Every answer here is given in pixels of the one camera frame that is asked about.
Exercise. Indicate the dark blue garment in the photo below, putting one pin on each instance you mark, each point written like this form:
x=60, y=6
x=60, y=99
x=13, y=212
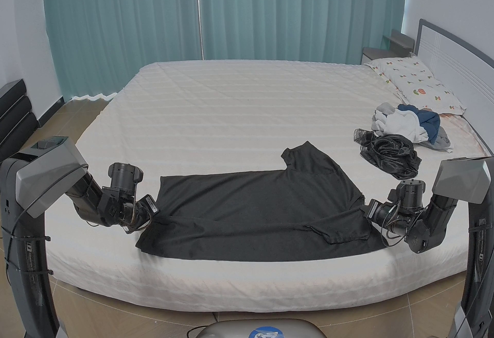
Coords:
x=430, y=122

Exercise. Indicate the black satin garment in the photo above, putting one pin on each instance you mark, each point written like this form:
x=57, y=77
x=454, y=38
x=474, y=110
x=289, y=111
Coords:
x=389, y=155

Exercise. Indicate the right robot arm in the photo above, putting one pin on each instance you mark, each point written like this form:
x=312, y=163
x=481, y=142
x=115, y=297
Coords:
x=459, y=182

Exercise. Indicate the white printed pillow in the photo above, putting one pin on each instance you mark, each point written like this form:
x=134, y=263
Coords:
x=416, y=82

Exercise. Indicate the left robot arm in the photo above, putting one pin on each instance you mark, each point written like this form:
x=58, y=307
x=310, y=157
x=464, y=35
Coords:
x=46, y=174

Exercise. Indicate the bed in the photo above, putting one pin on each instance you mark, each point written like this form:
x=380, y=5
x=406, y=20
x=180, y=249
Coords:
x=231, y=116

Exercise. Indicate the grey bedside table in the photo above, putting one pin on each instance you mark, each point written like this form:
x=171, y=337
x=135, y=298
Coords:
x=401, y=39

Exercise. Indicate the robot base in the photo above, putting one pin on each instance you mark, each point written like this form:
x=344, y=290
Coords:
x=262, y=330

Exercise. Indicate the black shirt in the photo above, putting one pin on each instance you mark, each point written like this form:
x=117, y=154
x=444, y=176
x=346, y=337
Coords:
x=251, y=213

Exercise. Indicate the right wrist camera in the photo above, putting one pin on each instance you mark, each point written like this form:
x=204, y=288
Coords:
x=393, y=197

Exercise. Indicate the black chest of drawers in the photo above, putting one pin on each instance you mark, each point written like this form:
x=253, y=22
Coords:
x=15, y=116

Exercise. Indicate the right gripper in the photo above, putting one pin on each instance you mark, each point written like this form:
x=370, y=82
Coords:
x=376, y=213

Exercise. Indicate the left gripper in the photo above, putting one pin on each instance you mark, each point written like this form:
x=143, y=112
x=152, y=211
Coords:
x=148, y=209

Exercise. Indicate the pile of clothes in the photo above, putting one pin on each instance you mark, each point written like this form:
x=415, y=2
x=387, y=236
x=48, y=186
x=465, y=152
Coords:
x=401, y=124

